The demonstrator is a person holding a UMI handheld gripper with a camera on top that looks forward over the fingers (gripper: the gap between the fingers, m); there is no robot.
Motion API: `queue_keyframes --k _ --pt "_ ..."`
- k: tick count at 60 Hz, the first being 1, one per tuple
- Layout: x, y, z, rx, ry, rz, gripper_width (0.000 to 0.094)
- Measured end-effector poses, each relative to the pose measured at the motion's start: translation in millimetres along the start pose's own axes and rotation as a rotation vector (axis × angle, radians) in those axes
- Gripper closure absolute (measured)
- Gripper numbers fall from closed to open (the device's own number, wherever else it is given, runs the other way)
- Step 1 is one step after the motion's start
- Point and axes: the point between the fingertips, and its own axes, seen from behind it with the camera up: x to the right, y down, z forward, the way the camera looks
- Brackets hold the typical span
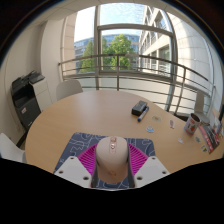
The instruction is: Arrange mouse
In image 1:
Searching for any red and black magazine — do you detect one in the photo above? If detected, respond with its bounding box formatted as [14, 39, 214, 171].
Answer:
[200, 123, 222, 154]

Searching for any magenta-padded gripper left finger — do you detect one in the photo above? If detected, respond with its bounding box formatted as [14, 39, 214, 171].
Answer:
[54, 142, 99, 188]

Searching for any pale pink computer mouse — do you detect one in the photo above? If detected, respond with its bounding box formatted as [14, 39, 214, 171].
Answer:
[94, 135, 129, 184]

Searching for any metal balcony railing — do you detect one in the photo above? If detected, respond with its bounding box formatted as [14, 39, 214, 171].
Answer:
[58, 53, 216, 116]

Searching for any black whiteboard eraser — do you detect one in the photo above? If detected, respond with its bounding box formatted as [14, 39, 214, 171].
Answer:
[131, 100, 148, 117]

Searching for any blue marker pen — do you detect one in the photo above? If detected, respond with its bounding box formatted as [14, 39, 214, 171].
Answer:
[137, 106, 150, 123]

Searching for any black and white printer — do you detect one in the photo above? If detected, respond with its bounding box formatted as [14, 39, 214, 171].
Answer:
[10, 70, 53, 133]

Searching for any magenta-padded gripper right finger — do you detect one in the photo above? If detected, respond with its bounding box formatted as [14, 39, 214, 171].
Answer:
[127, 142, 171, 188]

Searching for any white chair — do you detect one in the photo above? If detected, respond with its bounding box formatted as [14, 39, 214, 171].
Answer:
[55, 79, 84, 102]
[193, 90, 211, 124]
[0, 132, 27, 164]

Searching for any dark blue patterned mouse pad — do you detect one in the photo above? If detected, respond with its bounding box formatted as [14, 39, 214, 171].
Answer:
[53, 132, 156, 190]

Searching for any strawberry print mug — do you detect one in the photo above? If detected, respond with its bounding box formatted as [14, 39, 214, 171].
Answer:
[183, 112, 202, 136]

